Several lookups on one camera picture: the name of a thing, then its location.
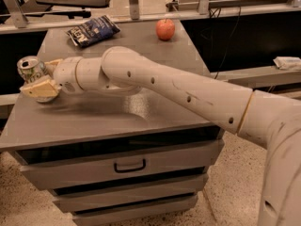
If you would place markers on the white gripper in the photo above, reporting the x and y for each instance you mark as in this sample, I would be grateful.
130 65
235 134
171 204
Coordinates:
65 74

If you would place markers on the silver green 7up can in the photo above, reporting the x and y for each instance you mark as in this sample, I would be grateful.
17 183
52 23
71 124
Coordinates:
33 71

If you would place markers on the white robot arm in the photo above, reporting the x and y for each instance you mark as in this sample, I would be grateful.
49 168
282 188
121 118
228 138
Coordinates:
270 121

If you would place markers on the blue chip bag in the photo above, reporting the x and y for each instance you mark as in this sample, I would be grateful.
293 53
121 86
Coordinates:
93 31

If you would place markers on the grey top drawer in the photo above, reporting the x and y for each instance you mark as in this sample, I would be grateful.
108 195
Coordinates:
100 168

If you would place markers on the grey drawer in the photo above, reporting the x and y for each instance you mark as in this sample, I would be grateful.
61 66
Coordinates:
100 168
118 195
145 209

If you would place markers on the grey drawer cabinet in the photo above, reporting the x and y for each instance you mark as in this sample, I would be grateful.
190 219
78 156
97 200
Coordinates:
92 124

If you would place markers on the red apple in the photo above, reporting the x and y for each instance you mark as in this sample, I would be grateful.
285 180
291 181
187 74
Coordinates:
165 29

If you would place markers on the grey bottom drawer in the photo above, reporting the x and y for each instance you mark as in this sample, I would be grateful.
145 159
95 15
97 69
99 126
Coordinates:
145 209

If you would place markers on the grey middle drawer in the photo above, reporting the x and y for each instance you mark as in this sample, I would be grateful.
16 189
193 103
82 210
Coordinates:
118 195

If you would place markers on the white crumpled cloth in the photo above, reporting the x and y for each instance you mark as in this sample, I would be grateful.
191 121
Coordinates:
288 63

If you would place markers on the black drawer handle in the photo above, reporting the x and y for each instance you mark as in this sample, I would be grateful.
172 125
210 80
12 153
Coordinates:
129 166

